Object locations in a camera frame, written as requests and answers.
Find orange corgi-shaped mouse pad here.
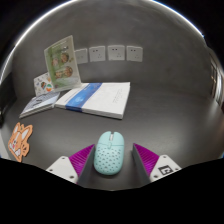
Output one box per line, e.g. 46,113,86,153
7,122,34,163

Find mint green perforated computer mouse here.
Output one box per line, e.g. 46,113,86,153
93,130,126,177

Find green food menu sign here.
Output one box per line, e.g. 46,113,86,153
43,34,83,93

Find white book with blue band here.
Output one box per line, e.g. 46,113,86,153
54,81,131,120

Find dark framed glass door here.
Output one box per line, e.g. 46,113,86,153
209,58,224,109

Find white card with colourful stickers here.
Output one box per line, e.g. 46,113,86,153
33,71,55,98

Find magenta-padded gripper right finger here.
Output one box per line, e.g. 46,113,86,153
131,142,183,185

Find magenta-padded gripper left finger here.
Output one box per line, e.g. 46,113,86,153
45,143,97,186

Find grey striped book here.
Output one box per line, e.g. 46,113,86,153
18,91,62,120

